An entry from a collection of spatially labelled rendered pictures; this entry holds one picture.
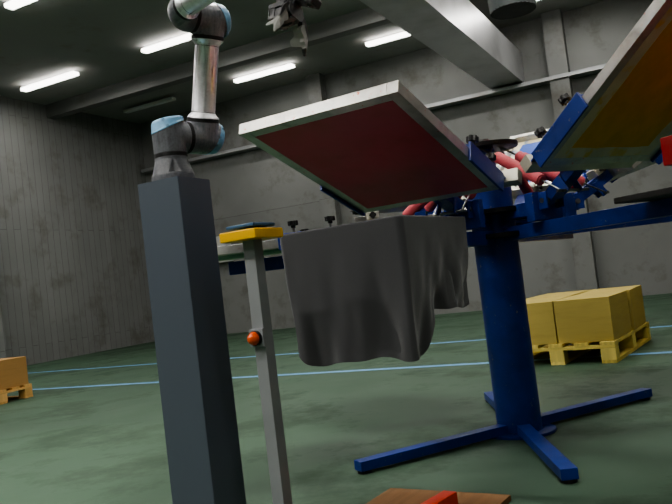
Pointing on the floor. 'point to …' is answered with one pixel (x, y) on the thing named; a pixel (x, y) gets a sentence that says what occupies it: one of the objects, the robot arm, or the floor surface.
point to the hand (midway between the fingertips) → (292, 44)
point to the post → (265, 355)
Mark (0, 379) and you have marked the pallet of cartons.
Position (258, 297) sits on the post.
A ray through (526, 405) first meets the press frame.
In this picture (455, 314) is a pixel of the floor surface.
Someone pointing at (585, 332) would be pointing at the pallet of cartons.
